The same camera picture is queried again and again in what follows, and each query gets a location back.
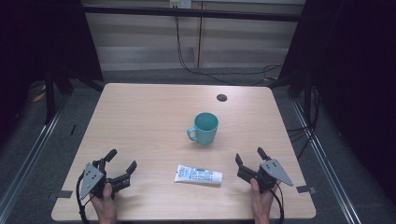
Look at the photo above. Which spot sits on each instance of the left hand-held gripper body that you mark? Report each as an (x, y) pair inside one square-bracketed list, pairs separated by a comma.
[(91, 179)]

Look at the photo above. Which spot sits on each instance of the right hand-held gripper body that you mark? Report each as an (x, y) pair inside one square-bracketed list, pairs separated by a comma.
[(274, 170)]

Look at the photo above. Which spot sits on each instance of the white toothpaste tube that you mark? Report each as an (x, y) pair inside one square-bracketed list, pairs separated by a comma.
[(199, 175)]

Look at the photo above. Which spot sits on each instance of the teal mug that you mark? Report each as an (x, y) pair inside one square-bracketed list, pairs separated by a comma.
[(205, 132)]

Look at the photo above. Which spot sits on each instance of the person's left hand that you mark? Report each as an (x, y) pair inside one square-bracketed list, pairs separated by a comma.
[(106, 207)]

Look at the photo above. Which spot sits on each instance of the person's right hand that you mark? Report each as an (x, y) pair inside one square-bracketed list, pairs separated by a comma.
[(262, 205)]

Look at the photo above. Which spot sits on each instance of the grey tape strip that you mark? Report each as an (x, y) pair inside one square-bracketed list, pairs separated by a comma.
[(305, 189), (63, 194)]

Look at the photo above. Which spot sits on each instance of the small black floor strip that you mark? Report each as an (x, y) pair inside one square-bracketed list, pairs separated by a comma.
[(73, 129)]

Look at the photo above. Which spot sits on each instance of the black metal stand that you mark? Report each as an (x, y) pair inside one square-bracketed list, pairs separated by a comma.
[(308, 102), (49, 93)]

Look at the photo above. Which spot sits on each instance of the dark round table grommet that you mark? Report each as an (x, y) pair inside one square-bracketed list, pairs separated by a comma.
[(221, 97)]

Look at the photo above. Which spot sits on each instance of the yellow floor tape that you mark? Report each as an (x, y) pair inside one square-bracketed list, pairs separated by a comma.
[(39, 97)]

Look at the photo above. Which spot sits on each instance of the black curtain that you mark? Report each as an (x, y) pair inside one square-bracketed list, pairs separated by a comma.
[(355, 77), (37, 40)]

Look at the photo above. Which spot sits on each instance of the black horizontal bar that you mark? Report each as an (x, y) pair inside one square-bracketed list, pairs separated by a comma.
[(186, 13)]

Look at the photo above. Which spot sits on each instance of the aluminium floor rail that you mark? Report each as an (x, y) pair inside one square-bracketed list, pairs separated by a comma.
[(330, 168), (29, 155)]

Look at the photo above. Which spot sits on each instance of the white wall socket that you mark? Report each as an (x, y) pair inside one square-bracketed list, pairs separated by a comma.
[(180, 3)]

